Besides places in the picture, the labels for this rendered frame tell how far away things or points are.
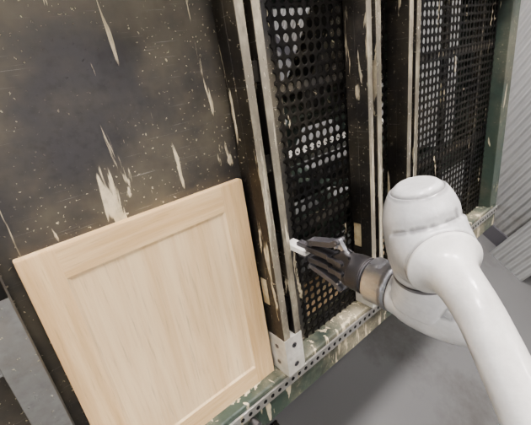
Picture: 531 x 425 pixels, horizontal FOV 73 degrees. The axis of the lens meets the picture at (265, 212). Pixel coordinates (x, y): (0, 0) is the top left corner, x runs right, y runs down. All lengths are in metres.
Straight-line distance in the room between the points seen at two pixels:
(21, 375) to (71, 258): 0.20
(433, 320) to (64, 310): 0.60
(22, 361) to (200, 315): 0.33
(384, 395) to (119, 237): 1.85
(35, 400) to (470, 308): 0.67
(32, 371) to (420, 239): 0.63
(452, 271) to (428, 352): 2.06
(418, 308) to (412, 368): 1.81
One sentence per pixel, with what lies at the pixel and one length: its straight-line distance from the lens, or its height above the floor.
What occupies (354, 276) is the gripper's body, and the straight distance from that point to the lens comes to 0.72.
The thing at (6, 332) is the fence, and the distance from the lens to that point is 0.69.
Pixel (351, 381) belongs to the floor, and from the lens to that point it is 2.21.
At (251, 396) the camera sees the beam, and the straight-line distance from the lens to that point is 1.05.
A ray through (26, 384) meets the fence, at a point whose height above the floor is 1.21.
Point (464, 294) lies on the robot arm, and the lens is 0.48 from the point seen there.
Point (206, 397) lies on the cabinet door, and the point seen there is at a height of 0.95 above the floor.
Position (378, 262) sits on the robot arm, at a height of 1.40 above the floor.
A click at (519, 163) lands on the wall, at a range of 3.29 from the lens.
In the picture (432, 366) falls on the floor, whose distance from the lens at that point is 2.52.
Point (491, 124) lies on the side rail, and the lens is 1.93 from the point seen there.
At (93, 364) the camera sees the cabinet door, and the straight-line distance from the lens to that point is 0.79.
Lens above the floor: 1.90
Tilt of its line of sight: 48 degrees down
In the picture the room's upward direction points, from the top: 21 degrees clockwise
